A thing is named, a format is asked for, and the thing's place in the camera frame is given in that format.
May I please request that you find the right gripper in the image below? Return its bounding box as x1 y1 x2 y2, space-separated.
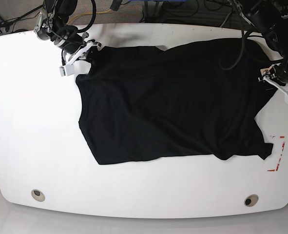
34 11 97 64

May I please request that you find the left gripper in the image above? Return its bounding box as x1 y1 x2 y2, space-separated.
257 58 288 94

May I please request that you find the black T-shirt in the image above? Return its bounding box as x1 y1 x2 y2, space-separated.
76 39 276 165

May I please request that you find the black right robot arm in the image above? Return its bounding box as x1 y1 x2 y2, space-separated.
34 0 97 65

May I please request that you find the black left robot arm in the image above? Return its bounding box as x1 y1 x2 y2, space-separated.
238 0 288 85

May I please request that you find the red tape marking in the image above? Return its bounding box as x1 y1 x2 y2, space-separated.
266 135 287 172

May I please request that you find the right table grommet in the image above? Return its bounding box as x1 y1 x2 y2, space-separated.
244 195 259 207

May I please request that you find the table grommet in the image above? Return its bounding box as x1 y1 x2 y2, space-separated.
31 190 45 202
244 195 259 207

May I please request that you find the left table grommet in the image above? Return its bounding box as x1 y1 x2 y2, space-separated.
31 190 45 202

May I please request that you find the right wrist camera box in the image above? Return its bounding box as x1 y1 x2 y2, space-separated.
59 64 75 77

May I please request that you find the yellow cable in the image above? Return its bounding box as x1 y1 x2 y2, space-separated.
66 8 113 26

